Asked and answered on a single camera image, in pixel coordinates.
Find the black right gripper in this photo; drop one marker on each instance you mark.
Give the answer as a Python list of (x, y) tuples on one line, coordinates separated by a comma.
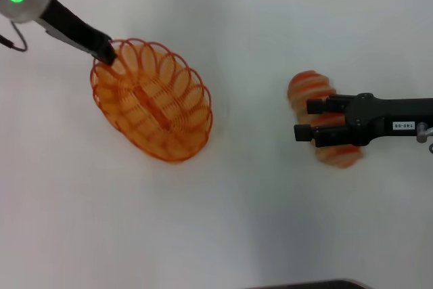
[(372, 116)]

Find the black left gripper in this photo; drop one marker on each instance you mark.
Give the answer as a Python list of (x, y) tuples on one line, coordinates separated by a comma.
[(71, 26)]

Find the striped orange bread loaf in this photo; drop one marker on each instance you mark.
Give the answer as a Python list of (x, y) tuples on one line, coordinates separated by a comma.
[(309, 84)]

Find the dark rounded object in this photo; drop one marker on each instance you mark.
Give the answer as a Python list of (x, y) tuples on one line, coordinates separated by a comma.
[(304, 285)]

